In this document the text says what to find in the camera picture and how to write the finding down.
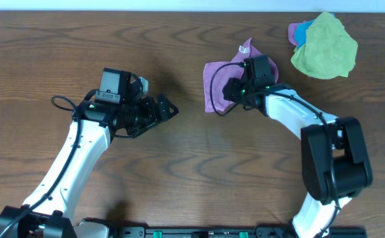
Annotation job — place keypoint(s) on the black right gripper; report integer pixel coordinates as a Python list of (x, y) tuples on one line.
[(229, 93)]

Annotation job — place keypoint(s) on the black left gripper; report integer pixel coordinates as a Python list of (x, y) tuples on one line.
[(167, 112)]

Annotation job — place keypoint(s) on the purple microfiber cloth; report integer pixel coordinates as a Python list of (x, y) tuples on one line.
[(246, 50)]

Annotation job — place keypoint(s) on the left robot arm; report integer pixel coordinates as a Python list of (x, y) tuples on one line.
[(49, 210)]

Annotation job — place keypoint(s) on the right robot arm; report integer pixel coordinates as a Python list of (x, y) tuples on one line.
[(334, 158)]

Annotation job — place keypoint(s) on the blue microfiber cloth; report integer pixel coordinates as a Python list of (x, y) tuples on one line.
[(300, 34)]

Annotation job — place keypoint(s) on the green microfiber cloth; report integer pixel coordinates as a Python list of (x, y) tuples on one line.
[(329, 50)]

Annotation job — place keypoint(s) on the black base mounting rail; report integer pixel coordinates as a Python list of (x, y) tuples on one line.
[(212, 232)]

